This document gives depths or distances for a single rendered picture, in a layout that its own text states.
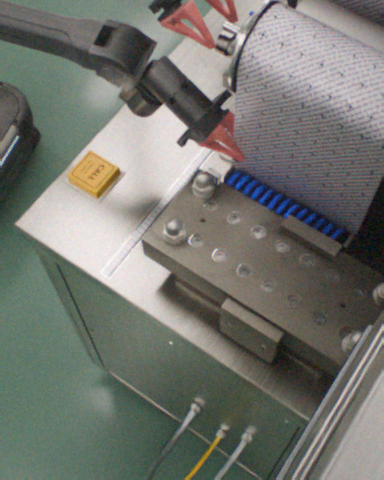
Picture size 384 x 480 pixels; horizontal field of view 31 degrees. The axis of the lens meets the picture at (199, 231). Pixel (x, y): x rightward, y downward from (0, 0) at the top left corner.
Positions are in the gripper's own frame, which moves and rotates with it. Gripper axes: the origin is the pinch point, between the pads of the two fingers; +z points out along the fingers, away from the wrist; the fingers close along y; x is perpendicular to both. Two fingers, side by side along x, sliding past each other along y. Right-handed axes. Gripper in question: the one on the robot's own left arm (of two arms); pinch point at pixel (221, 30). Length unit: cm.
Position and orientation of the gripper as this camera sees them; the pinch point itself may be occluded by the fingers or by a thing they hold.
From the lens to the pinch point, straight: 100.7
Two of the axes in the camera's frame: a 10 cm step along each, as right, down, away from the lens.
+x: 5.3, -0.4, -8.5
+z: 6.4, 6.8, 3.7
